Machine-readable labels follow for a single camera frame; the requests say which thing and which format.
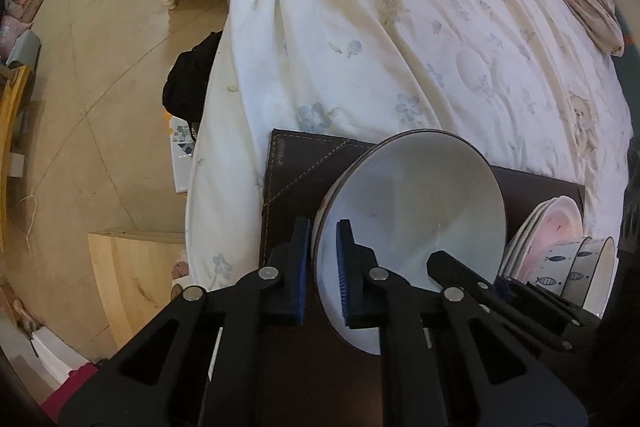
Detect large white bowl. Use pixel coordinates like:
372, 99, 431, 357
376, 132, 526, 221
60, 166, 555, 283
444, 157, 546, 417
311, 129, 507, 355

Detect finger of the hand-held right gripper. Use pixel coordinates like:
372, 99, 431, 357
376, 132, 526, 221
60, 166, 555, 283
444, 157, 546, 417
426, 250, 577, 354
494, 278, 602, 334

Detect yellow wooden chair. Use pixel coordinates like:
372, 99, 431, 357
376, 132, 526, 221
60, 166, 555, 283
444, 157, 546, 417
0, 64, 32, 253

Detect white floral quilt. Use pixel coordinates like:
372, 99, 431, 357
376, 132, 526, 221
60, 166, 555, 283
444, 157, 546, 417
185, 0, 633, 293

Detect white blue patterned box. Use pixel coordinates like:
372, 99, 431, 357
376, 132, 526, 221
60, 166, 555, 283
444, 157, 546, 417
169, 116, 202, 196

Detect black bag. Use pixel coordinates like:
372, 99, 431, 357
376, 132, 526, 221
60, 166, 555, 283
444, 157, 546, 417
162, 31, 224, 128

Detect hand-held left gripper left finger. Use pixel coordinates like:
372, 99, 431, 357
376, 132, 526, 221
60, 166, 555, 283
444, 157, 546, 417
59, 216, 314, 427

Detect magenta cloth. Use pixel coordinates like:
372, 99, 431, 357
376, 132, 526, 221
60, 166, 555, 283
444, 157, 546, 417
40, 361, 99, 423

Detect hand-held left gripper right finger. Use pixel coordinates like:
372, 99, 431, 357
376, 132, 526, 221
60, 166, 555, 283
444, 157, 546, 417
336, 219, 589, 427

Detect small white printed bowl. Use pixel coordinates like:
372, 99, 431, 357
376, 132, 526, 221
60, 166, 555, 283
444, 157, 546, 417
535, 237, 593, 303
575, 236, 617, 314

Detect light wooden board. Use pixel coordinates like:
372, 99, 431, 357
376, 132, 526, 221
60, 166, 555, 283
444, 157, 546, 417
87, 231, 189, 349

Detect grey cushion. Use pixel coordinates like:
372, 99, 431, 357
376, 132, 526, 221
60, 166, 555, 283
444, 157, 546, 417
7, 30, 42, 68

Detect dark brown leather mat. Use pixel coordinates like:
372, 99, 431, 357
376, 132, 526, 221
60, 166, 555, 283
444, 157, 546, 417
260, 129, 586, 427

